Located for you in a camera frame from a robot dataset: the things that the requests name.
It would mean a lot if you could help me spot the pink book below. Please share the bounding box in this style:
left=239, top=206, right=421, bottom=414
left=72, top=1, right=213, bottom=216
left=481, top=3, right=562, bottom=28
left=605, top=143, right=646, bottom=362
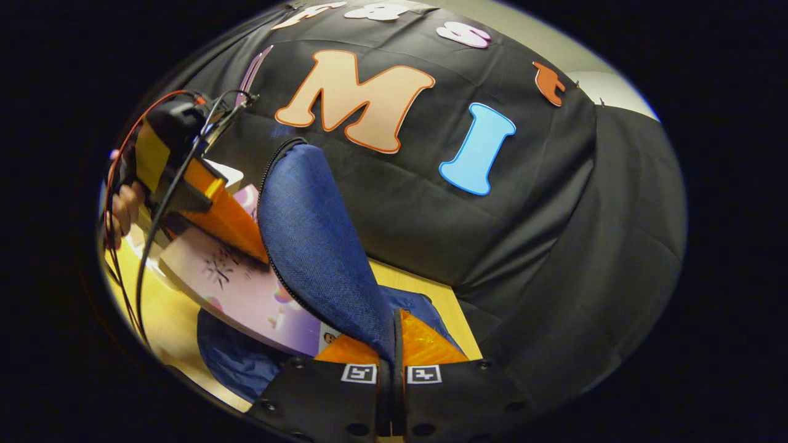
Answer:
left=159, top=185, right=345, bottom=357

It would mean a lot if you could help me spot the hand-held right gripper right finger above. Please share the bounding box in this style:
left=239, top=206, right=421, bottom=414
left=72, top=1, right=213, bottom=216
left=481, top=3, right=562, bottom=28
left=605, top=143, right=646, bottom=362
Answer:
left=392, top=309, right=536, bottom=442

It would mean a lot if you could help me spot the red cable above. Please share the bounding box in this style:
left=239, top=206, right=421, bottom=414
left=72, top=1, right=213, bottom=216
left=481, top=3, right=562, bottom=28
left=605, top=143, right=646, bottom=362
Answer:
left=102, top=89, right=193, bottom=345

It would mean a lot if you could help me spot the black backdrop cloth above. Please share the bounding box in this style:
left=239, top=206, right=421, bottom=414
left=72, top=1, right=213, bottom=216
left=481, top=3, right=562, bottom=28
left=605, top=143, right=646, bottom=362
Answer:
left=166, top=0, right=687, bottom=407

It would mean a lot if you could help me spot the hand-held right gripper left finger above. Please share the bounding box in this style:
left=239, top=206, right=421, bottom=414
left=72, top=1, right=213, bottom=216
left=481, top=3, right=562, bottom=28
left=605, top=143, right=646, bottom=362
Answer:
left=243, top=334, right=393, bottom=442

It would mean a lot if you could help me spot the blue schoolbag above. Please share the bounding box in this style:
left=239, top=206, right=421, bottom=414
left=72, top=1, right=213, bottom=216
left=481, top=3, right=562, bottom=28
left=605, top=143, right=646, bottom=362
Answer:
left=197, top=138, right=465, bottom=404

